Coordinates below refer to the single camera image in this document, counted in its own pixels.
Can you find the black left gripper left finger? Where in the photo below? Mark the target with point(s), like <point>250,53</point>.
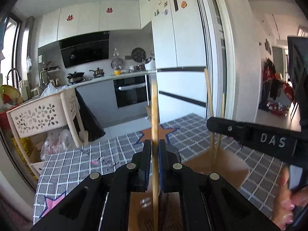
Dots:
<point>141,173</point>

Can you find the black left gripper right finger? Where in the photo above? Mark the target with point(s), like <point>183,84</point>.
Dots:
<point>168,155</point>

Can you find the wooden chopstick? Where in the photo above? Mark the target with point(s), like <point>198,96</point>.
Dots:
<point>210,105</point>
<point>222,116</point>
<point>155,163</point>

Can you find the kitchen faucet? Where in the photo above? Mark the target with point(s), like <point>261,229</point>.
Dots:
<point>16,77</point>

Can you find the white upper kitchen cabinets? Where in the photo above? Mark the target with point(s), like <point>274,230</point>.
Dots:
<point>87,18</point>

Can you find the person right hand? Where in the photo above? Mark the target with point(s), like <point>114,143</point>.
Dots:
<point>286,201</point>

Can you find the white utensil holder box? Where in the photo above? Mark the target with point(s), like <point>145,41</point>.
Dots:
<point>231,167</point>

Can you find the black bag hanging on rack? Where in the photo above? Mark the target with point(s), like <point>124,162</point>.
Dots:
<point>90,123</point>

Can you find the black built-in oven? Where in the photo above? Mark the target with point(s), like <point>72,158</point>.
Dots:
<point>132,90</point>

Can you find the grey checked tablecloth with stars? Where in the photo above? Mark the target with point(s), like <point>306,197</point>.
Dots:
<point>62,172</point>

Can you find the white rice cooker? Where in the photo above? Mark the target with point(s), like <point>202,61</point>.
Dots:
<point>150,64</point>

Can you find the beige perforated storage rack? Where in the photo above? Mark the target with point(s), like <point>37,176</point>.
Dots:
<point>47,113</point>

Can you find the black wok on stove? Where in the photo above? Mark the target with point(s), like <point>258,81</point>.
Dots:
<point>75,77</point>

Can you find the white refrigerator with magnets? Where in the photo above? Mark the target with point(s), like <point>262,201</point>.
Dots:
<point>180,56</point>

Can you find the black range hood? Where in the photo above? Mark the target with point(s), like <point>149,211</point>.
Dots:
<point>85,48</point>

